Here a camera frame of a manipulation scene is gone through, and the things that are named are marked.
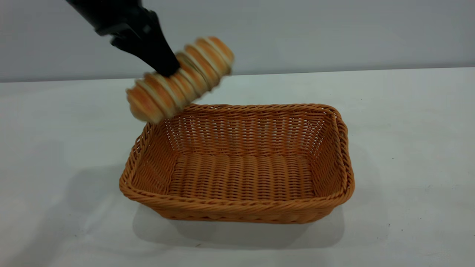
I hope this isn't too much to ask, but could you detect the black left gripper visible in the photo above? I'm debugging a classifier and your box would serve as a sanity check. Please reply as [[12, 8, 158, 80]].
[[67, 0, 180, 77]]

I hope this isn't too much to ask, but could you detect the striped orange bread roll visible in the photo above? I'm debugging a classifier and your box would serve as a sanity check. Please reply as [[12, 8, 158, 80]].
[[126, 36, 235, 124]]

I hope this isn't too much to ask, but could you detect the orange woven wicker basket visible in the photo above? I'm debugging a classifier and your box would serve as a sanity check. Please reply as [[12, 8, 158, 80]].
[[119, 103, 355, 224]]

